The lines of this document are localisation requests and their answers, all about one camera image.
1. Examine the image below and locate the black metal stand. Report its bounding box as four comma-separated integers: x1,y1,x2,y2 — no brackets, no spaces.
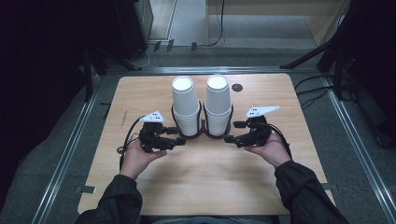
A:
81,46,143,103

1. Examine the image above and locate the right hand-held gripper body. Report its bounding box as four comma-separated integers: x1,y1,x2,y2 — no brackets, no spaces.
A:
234,105,281,148

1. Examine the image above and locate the black double cup holder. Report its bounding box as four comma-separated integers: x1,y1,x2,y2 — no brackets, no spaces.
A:
170,101,234,140

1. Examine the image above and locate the person's right hand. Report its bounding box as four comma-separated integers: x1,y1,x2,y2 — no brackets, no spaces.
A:
243,133,292,169

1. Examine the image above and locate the light wooden furniture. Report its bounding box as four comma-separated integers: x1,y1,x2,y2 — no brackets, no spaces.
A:
205,0,351,48

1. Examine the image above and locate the right hand-held gripper black cable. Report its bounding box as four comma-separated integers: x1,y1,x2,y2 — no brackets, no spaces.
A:
267,123,293,160

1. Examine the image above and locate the metal floor rail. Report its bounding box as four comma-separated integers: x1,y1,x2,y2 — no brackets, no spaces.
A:
31,74,104,224
321,74,396,224
106,64,321,75

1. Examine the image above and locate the black hanging cable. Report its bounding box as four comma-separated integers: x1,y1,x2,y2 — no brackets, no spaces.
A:
206,0,226,48

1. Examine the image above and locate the stack of white paper cups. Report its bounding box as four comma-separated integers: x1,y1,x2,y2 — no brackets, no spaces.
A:
204,74,233,137
171,76,202,137

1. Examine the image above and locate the black tripod stand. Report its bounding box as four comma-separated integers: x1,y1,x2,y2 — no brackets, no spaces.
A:
279,0,354,102

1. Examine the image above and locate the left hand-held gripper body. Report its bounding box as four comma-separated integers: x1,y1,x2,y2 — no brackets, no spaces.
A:
138,110,178,154

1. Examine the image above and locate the dark cabinet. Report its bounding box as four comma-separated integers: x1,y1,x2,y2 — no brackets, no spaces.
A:
113,0,154,60

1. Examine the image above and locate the person's left hand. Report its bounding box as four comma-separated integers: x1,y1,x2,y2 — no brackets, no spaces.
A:
120,139,168,181

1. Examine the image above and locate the white floor cable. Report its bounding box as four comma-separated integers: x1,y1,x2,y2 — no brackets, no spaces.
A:
136,43,156,68

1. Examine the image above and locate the grey tape strip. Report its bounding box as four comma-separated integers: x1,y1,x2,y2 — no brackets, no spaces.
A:
320,182,340,192
74,185,97,194

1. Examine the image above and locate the black floor cable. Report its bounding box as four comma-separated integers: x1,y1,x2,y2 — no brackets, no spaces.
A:
293,74,335,91
295,87,335,110

